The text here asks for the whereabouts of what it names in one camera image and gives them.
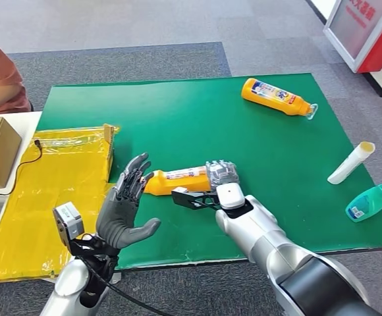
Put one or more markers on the yellow plastic sheet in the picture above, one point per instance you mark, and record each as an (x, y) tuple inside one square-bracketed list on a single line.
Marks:
[(29, 209)]

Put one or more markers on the teal plastic bottle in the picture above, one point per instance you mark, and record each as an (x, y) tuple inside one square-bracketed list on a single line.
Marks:
[(372, 201)]

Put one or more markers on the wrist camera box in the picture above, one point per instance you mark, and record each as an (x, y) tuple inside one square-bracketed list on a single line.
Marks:
[(69, 222), (230, 196)]

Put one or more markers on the orange bottle with blue label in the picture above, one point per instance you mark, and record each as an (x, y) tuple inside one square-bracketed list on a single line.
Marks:
[(269, 96)]

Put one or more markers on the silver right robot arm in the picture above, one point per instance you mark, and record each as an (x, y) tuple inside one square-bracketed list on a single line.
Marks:
[(260, 235)]

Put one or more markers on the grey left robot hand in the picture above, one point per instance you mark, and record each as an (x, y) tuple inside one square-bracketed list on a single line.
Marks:
[(118, 218)]

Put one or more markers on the white tube with yellow cap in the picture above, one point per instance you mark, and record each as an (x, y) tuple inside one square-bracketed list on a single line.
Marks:
[(349, 163)]

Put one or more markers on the orange bottle with clear cap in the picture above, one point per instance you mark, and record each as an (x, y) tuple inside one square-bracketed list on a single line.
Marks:
[(177, 181)]

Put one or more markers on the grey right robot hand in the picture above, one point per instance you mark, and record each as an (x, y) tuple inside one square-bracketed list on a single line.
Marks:
[(223, 173)]

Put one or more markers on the black right camera bracket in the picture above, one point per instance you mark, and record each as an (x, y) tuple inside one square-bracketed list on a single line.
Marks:
[(191, 200)]

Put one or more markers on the green table mat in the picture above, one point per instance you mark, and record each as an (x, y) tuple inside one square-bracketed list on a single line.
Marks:
[(210, 122)]

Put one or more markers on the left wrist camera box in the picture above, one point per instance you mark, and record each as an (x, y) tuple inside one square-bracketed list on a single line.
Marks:
[(69, 222)]

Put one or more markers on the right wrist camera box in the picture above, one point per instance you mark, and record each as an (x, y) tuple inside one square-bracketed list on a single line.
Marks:
[(230, 196)]

